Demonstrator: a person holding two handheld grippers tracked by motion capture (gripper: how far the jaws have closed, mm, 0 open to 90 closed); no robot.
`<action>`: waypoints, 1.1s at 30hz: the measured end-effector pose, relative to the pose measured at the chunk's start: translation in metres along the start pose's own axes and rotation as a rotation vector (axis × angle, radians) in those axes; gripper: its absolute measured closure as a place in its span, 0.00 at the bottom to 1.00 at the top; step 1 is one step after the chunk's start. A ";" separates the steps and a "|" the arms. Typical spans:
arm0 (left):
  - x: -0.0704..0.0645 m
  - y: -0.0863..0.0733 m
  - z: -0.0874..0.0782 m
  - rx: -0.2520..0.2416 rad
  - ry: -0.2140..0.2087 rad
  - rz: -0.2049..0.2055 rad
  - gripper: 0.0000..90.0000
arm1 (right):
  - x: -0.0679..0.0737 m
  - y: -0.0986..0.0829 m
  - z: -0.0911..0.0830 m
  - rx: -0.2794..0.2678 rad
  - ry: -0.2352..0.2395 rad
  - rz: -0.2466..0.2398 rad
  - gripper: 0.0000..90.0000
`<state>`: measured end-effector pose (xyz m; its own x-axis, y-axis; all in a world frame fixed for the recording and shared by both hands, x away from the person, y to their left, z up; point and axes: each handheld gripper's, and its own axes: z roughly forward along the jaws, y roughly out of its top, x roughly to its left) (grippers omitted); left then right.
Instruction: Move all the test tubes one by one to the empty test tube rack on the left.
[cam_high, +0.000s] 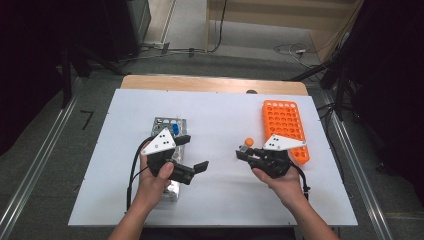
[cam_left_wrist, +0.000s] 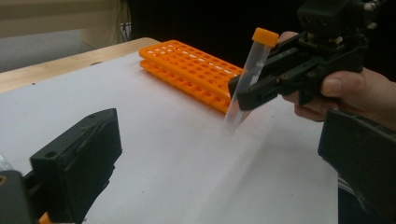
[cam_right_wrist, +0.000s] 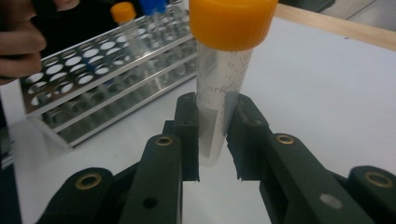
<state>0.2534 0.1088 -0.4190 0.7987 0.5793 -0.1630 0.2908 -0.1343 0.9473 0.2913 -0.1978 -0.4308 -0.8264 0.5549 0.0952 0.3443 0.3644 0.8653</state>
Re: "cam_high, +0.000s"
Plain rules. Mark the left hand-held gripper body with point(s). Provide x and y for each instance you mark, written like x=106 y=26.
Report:
x=160 y=143

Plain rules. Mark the orange plastic tube rack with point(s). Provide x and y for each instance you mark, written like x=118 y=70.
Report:
x=283 y=120

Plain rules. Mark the dark cabinet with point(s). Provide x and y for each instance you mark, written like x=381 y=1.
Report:
x=128 y=30

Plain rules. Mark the person's right hand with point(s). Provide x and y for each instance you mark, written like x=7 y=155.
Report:
x=286 y=188

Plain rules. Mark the black metal stand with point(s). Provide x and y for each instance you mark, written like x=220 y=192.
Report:
x=339 y=93
x=68 y=76

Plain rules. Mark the orange-capped clear tube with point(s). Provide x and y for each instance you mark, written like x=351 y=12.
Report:
x=248 y=141

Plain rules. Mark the metal floor rail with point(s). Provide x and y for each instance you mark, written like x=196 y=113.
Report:
x=36 y=163
x=363 y=186

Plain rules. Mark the dark curtain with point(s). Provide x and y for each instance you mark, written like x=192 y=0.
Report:
x=393 y=83
x=26 y=66

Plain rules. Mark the wooden table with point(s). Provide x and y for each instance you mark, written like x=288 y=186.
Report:
x=200 y=83

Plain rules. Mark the silver metal tube rack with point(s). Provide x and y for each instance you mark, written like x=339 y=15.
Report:
x=171 y=191

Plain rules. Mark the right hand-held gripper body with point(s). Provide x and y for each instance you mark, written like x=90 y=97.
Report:
x=281 y=142

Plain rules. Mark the power strip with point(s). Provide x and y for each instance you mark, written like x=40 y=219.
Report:
x=155 y=45

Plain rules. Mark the person's left hand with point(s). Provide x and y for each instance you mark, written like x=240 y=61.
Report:
x=151 y=190

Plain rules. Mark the blue-capped clear tube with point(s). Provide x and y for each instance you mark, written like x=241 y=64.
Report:
x=173 y=126
x=176 y=131

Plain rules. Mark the white board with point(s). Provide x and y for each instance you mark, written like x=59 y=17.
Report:
x=216 y=200

